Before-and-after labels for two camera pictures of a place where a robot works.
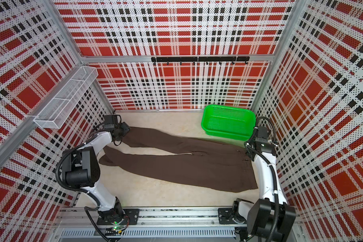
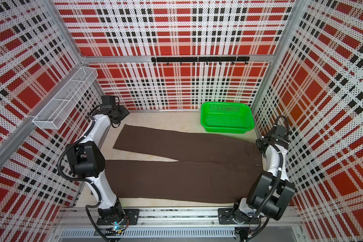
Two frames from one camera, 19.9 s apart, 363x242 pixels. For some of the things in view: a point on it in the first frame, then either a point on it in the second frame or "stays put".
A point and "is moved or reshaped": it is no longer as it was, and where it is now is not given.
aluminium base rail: (80, 224) stays put
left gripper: (125, 128) -> (124, 111)
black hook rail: (200, 59) stays put
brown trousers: (205, 164) is moved or reshaped
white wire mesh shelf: (52, 115) stays put
